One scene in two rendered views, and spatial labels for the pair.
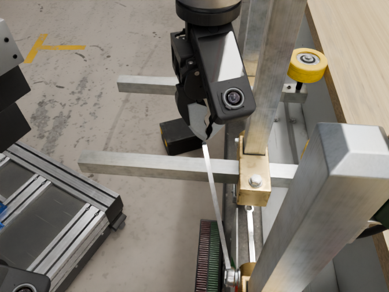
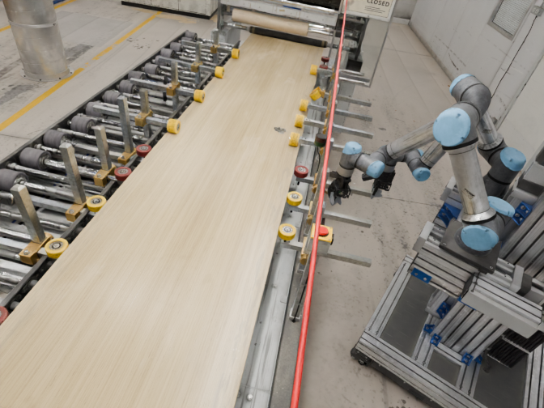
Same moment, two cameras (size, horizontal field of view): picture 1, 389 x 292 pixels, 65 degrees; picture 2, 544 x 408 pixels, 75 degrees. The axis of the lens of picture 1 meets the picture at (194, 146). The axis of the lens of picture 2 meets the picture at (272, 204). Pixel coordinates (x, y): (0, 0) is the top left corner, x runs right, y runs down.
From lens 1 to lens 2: 1.92 m
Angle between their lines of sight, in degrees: 90
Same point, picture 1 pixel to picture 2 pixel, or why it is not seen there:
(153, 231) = (329, 348)
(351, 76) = (272, 219)
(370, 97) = (270, 210)
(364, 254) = not seen: hidden behind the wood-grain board
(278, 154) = (279, 265)
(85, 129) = not seen: outside the picture
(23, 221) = (414, 333)
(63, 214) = (391, 334)
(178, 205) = (312, 366)
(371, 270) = not seen: hidden behind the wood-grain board
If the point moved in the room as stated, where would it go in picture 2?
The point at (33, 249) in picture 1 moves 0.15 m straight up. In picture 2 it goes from (399, 316) to (408, 302)
